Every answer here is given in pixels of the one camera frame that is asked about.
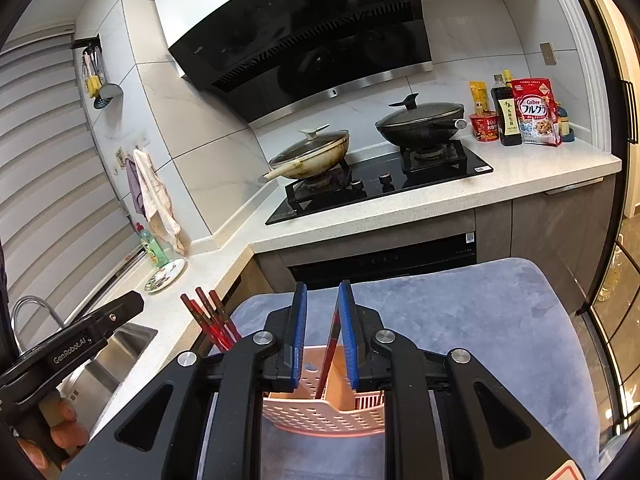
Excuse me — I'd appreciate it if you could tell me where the yellow packet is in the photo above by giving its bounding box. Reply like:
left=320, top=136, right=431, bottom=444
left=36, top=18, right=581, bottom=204
left=468, top=80, right=488, bottom=116

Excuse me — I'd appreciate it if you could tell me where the cream towel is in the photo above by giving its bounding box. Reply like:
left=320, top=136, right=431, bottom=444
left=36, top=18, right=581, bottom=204
left=132, top=149, right=186, bottom=256

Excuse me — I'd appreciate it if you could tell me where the blue yellow small container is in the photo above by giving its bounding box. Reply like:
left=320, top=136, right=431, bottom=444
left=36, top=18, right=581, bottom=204
left=556, top=102, right=577, bottom=143

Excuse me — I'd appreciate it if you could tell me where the patterned plate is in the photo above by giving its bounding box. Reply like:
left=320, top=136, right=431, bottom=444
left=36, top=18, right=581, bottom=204
left=144, top=257, right=188, bottom=293

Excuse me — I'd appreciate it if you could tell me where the person's left hand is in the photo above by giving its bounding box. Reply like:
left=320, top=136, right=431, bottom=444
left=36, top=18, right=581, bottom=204
left=15, top=396, right=92, bottom=472

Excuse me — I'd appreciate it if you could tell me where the blue-grey fleece blanket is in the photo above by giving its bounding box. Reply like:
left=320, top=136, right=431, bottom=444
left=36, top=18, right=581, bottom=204
left=197, top=257, right=601, bottom=480

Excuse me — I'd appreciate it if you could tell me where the stainless steel sink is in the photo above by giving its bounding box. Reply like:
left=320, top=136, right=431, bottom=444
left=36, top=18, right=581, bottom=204
left=57, top=322, right=158, bottom=411

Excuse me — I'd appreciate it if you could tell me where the pink plastic utensil holder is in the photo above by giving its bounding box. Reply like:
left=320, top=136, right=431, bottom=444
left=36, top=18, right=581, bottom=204
left=261, top=345, right=388, bottom=433

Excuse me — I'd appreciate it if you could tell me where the grey base cabinet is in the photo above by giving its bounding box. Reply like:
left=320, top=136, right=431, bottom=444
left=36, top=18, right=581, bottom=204
left=475, top=175, right=618, bottom=311

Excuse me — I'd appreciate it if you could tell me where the beige wok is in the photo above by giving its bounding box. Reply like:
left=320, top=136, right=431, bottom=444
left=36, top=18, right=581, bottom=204
left=257, top=132, right=351, bottom=183

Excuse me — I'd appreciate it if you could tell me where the glass sliding door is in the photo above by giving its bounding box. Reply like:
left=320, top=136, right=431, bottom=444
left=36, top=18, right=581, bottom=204
left=560, top=0, right=640, bottom=436

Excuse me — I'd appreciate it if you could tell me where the metal faucet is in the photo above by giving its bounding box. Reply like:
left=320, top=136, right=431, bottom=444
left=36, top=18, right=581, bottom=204
left=11, top=295, right=66, bottom=351

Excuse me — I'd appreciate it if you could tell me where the black built-in dishwasher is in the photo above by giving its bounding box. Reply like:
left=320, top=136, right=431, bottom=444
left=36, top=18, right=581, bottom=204
left=290, top=232, right=478, bottom=291

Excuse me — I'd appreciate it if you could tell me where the green dish soap bottle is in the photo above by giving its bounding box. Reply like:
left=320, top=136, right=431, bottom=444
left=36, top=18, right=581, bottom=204
left=136, top=221, right=171, bottom=268

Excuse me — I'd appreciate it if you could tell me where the black range hood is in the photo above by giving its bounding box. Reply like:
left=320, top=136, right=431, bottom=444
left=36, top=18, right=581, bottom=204
left=167, top=0, right=435, bottom=123

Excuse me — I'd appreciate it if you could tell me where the red cereal bag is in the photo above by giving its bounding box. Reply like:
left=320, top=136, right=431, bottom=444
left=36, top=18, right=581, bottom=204
left=510, top=77, right=563, bottom=147

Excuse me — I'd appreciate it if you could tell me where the red cup noodle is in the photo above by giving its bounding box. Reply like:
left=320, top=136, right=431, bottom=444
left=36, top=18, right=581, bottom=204
left=468, top=111, right=501, bottom=142

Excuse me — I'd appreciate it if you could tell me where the black wok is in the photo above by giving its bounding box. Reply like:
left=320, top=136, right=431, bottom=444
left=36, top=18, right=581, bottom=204
left=375, top=110, right=467, bottom=149

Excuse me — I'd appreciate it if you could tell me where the striped window blind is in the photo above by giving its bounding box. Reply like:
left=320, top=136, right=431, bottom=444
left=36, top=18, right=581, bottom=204
left=0, top=22, right=146, bottom=341

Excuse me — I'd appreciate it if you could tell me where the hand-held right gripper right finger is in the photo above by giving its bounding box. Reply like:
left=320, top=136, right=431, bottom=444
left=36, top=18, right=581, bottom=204
left=337, top=280, right=576, bottom=480

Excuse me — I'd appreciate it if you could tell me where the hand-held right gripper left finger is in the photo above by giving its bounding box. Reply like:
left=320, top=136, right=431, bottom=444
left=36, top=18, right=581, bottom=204
left=62, top=281, right=308, bottom=480

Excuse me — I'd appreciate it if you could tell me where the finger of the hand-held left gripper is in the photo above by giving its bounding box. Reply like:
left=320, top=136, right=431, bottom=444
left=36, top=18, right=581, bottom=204
left=84, top=290, right=146, bottom=344

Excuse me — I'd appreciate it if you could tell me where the black wok lid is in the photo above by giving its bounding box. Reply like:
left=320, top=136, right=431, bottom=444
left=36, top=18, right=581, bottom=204
left=376, top=92, right=465, bottom=129

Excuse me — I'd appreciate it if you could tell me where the purple cloth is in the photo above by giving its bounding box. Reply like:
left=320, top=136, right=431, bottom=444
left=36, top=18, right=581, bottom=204
left=125, top=157, right=146, bottom=218

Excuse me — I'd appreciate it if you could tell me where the dark soy sauce bottle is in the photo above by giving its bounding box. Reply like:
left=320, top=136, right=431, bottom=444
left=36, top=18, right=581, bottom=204
left=490, top=74, right=523, bottom=147

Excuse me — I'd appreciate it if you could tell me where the black gas stove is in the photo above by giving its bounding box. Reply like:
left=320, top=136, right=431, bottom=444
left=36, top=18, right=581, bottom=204
left=265, top=140, right=495, bottom=226

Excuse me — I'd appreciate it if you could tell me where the glass wok lid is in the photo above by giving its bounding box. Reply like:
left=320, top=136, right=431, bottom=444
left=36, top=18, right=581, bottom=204
left=269, top=124, right=350, bottom=168

